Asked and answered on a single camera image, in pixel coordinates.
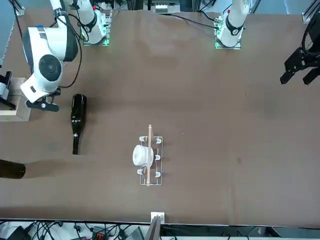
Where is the light wooden base block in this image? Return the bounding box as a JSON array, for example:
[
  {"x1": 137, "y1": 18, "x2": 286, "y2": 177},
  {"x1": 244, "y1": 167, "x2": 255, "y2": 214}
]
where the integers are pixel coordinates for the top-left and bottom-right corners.
[{"x1": 0, "y1": 77, "x2": 33, "y2": 123}]

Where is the table edge rail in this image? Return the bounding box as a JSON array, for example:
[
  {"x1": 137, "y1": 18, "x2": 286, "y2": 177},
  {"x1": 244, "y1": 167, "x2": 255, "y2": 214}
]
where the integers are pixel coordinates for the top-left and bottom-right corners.
[{"x1": 0, "y1": 218, "x2": 320, "y2": 230}]

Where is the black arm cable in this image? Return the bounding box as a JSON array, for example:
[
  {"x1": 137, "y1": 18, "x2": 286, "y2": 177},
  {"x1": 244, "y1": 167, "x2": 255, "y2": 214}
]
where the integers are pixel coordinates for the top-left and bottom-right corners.
[{"x1": 53, "y1": 9, "x2": 85, "y2": 90}]

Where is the large black power adapter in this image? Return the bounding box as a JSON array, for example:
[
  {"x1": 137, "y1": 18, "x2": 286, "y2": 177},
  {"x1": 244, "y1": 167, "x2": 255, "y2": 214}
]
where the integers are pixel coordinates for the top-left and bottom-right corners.
[{"x1": 3, "y1": 226, "x2": 28, "y2": 240}]

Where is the black label dispenser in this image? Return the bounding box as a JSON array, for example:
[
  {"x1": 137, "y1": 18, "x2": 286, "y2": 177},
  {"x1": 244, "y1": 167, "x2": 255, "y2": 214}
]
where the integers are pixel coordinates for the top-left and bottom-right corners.
[{"x1": 0, "y1": 70, "x2": 16, "y2": 111}]

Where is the black sloped-shoulder wine bottle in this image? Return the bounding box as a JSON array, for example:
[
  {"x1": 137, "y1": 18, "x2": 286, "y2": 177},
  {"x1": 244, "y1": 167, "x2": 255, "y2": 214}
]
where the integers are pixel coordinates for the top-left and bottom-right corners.
[{"x1": 70, "y1": 93, "x2": 88, "y2": 156}]

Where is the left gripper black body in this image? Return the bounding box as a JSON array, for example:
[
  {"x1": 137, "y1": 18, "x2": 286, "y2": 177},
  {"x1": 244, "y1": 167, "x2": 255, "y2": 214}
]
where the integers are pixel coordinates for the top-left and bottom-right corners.
[{"x1": 305, "y1": 14, "x2": 320, "y2": 68}]

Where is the brown high-shoulder wine bottle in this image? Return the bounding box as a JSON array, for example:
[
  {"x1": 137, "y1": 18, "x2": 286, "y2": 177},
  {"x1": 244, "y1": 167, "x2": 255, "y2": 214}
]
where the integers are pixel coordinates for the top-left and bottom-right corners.
[{"x1": 0, "y1": 159, "x2": 27, "y2": 180}]

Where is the white ceramic cup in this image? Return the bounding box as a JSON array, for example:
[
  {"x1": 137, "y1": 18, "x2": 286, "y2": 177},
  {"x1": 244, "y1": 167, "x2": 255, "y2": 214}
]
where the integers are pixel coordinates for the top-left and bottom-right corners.
[{"x1": 131, "y1": 144, "x2": 155, "y2": 168}]

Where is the orange black connector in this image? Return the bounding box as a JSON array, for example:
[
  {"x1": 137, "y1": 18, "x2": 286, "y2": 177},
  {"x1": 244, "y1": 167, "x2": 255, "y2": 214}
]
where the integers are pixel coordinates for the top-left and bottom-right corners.
[{"x1": 91, "y1": 226, "x2": 111, "y2": 240}]

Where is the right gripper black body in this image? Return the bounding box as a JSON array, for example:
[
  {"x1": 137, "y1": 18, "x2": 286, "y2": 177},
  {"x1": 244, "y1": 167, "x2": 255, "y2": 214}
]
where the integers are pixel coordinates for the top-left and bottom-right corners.
[{"x1": 25, "y1": 87, "x2": 61, "y2": 113}]

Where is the aluminium upright profile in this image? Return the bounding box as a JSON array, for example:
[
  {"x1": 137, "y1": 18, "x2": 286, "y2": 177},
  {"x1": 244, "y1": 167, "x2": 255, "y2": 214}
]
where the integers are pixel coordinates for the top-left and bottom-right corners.
[{"x1": 144, "y1": 211, "x2": 166, "y2": 240}]

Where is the black base cable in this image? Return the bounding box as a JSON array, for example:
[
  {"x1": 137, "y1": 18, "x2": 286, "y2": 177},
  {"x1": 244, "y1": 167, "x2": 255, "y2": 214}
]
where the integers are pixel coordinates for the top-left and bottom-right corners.
[{"x1": 159, "y1": 12, "x2": 221, "y2": 30}]

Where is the black ribbed power adapter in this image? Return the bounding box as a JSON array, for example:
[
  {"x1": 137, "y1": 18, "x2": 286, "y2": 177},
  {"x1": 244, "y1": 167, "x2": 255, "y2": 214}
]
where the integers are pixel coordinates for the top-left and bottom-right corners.
[{"x1": 124, "y1": 226, "x2": 145, "y2": 240}]

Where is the aluminium corner post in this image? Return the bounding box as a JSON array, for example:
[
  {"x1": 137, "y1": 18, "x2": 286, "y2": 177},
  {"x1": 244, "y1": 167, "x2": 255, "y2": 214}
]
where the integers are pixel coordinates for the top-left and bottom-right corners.
[
  {"x1": 301, "y1": 0, "x2": 316, "y2": 24},
  {"x1": 13, "y1": 0, "x2": 26, "y2": 16}
]

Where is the clear cup rack wooden rod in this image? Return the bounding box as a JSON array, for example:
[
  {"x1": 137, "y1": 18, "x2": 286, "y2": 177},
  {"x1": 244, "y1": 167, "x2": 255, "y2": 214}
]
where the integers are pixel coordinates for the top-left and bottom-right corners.
[{"x1": 138, "y1": 124, "x2": 164, "y2": 187}]

